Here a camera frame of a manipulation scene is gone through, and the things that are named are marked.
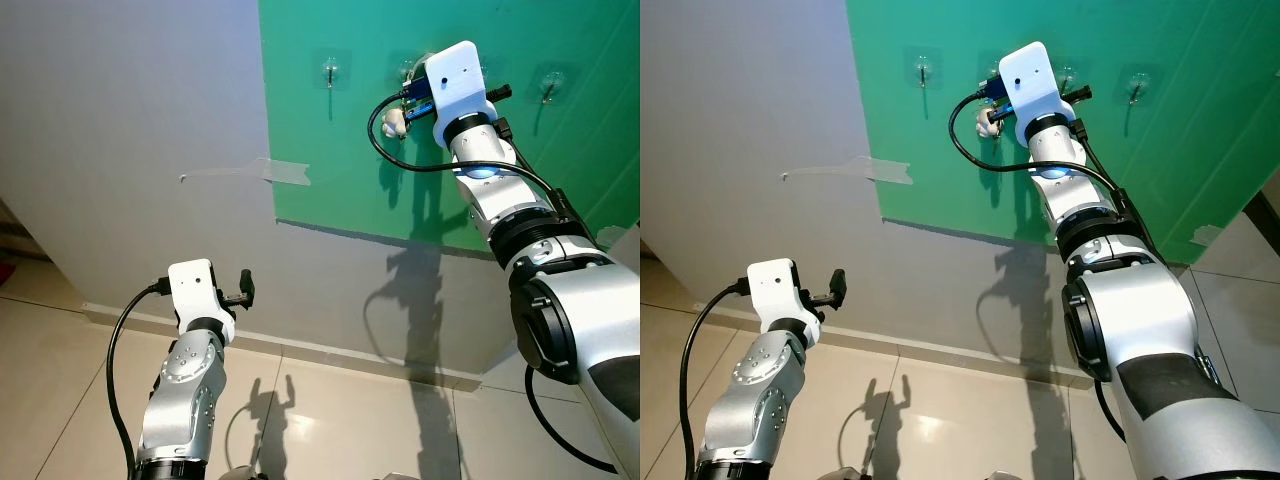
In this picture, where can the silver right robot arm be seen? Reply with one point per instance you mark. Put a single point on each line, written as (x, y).
(560, 300)
(1140, 310)

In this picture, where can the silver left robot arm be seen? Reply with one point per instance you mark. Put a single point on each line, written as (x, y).
(185, 400)
(755, 400)

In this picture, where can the long clear tape strip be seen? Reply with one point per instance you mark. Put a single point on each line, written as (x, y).
(885, 170)
(285, 172)

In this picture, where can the brown furniture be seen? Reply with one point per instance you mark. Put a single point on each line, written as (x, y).
(22, 235)

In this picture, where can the short clear tape piece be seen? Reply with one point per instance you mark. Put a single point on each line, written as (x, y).
(1206, 237)
(612, 237)

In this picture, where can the red item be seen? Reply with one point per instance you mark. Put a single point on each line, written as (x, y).
(7, 273)

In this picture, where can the dark wooden cabinet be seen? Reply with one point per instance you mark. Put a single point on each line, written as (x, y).
(1265, 220)

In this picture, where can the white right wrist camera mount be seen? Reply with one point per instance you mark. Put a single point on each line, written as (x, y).
(460, 80)
(1030, 80)

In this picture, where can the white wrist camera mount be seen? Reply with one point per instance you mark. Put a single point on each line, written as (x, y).
(772, 290)
(460, 80)
(1030, 80)
(192, 290)

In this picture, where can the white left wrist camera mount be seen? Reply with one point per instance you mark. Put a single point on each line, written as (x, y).
(772, 290)
(192, 290)

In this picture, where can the green wall board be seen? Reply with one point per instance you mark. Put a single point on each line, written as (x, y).
(340, 205)
(930, 190)

